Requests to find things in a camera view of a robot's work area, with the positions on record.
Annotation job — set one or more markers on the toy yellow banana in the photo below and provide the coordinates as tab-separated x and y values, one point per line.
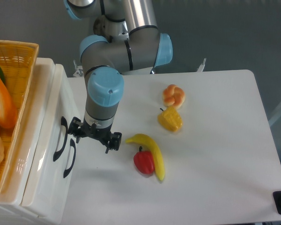
149	144

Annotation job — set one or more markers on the toy knotted bread bun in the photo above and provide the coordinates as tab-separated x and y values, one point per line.
173	96

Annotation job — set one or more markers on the white drawer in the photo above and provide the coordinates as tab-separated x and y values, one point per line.
46	190

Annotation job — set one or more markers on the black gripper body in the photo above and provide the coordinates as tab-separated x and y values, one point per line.
94	132

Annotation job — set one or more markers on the black top drawer handle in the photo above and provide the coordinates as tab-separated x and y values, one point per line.
62	139

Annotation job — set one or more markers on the toy red bell pepper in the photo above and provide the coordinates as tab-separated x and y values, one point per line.
143	161

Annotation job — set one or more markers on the black lower drawer handle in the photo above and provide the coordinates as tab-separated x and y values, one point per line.
71	159

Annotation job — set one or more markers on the toy yellow bell pepper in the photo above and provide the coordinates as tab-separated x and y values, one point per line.
170	119

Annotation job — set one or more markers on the toy orange baguette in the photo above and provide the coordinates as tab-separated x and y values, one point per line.
8	110

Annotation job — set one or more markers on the white drawer cabinet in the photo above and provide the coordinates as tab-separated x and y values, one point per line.
11	210

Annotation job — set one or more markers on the yellow wicker basket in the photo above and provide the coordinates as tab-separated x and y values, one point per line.
17	59

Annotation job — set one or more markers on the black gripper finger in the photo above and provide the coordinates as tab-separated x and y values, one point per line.
111	141
75	130

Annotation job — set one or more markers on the black drawer handle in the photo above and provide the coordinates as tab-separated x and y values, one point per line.
71	159
62	139

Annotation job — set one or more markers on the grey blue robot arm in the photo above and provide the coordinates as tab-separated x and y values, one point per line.
105	85

